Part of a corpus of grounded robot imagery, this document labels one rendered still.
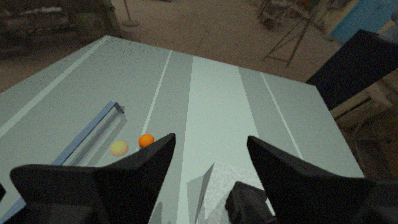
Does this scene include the brown ball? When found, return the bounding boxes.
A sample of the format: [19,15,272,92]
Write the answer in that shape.
[138,134,154,149]

